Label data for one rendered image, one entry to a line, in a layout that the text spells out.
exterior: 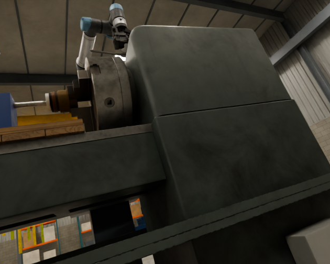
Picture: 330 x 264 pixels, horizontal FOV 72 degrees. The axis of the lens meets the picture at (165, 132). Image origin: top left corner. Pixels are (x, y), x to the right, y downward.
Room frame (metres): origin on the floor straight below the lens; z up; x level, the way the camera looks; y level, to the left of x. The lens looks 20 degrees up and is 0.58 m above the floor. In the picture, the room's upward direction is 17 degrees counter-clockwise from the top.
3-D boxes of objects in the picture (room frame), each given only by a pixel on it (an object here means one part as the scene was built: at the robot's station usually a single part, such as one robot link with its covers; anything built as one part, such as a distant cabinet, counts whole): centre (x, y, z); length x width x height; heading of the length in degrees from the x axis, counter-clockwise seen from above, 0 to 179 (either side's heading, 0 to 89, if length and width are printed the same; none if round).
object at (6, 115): (0.65, 0.51, 1.00); 0.08 x 0.06 x 0.23; 23
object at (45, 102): (0.69, 0.43, 1.08); 0.13 x 0.07 x 0.07; 113
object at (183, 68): (0.97, -0.17, 1.06); 0.59 x 0.48 x 0.39; 113
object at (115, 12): (0.96, 0.06, 1.68); 0.09 x 0.08 x 0.11; 32
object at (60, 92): (0.73, 0.33, 1.08); 0.09 x 0.09 x 0.09; 23
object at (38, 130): (0.69, 0.43, 0.88); 0.36 x 0.30 x 0.04; 23
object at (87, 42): (1.15, 0.33, 1.68); 0.49 x 0.11 x 0.12; 32
